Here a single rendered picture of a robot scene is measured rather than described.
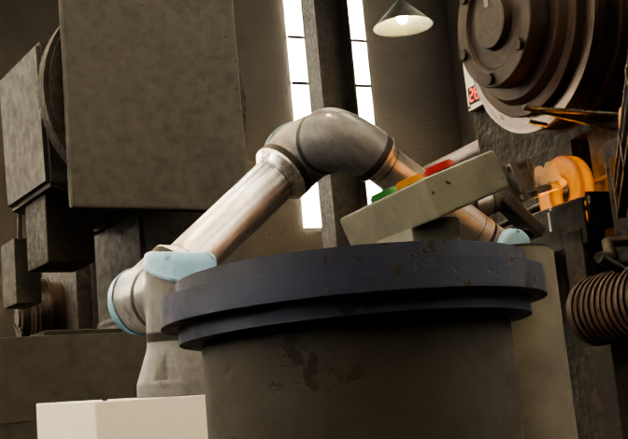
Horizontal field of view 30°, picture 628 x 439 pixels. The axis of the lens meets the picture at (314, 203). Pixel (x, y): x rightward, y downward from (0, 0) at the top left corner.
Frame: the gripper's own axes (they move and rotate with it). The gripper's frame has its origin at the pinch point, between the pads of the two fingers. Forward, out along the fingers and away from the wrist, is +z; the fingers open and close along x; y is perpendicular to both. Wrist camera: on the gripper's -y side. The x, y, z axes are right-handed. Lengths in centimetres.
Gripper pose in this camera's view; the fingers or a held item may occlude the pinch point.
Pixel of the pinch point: (563, 184)
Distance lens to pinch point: 250.1
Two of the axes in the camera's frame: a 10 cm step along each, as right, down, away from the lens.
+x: -4.0, 2.2, 8.9
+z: 8.6, -2.5, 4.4
